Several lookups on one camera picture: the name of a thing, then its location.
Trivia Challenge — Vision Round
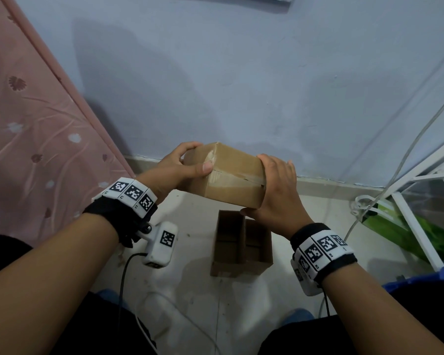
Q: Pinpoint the person's right hand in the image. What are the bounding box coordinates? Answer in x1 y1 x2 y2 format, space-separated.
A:
240 154 314 241

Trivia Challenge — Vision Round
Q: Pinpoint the person's left hand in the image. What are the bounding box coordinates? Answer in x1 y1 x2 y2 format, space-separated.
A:
135 141 215 204

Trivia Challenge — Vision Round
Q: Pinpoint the taped brown cardboard box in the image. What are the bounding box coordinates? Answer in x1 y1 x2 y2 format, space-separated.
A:
180 142 267 210

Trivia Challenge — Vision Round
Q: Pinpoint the person's left forearm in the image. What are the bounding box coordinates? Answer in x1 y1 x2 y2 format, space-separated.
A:
0 213 120 355

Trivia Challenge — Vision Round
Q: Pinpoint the person's right forearm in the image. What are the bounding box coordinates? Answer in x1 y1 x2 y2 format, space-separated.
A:
322 262 444 355

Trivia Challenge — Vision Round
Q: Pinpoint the person's right blue shoe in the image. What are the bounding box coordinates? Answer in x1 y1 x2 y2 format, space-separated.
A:
279 308 315 328

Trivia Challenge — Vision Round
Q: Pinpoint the left wrist marker band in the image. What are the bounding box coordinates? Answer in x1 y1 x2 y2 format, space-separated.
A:
83 177 159 248

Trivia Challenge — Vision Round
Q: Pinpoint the wrist marker band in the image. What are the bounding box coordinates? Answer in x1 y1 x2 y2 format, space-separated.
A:
290 222 358 287
83 177 159 248

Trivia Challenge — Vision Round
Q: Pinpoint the right wrist marker band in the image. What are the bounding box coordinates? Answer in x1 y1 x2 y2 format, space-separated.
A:
290 222 358 287

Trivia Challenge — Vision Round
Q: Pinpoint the green plastic bag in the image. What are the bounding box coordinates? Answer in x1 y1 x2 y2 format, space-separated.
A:
362 205 444 263

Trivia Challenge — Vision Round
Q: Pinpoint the pink floral bedsheet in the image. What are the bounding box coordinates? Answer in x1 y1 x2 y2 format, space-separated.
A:
0 0 136 248

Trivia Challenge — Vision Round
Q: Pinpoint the white metal rack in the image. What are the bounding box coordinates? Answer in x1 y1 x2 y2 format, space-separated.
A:
377 133 444 272

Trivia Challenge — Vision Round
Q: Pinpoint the blue plastic bin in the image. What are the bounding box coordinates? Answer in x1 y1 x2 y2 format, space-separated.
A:
383 266 444 292

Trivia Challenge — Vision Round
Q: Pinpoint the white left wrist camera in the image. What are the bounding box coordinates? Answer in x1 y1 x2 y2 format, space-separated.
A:
137 220 179 270

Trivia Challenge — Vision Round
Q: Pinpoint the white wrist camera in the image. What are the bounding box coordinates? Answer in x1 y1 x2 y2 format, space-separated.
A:
137 220 179 270
290 254 323 297

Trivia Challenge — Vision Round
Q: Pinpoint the coiled white cable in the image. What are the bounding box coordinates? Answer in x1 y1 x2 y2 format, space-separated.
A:
349 195 389 218

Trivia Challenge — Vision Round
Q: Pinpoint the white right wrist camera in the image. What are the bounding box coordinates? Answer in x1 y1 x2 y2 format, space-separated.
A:
290 254 323 297

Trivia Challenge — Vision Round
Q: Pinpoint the black left camera cable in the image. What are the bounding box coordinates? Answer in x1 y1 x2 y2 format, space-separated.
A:
117 252 148 329

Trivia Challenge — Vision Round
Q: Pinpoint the thin grey wall cable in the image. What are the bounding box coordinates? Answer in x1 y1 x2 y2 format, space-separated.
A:
344 86 444 243

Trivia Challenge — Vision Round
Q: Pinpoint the white floor cable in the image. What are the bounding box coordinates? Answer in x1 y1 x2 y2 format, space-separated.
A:
135 291 222 355

